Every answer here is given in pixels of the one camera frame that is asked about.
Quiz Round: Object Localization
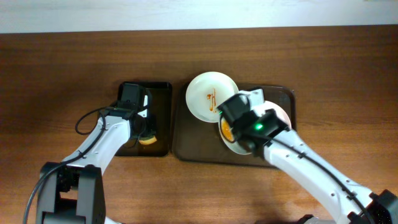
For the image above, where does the yellow sponge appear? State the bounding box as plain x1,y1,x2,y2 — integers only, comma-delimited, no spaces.
139,136,157,145

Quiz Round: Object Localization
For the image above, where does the cream plate with ketchup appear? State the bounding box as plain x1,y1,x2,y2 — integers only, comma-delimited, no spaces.
185,72,239,123

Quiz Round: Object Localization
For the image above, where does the pink plate with ketchup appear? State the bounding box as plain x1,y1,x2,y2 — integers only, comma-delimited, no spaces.
264,101,292,129

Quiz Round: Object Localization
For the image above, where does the white plate with ketchup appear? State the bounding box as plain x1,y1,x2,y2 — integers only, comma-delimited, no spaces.
218,118,251,155

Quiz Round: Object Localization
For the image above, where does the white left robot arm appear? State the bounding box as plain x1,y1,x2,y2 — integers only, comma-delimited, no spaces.
31,106,148,223

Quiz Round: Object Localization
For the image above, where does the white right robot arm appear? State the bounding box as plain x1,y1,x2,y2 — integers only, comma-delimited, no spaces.
225,110,397,223

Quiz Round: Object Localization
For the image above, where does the small black tray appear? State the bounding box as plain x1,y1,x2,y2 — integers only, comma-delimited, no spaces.
116,82,172,157

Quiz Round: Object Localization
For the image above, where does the large brown serving tray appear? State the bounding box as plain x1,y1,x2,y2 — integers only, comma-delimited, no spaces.
172,83,297,168

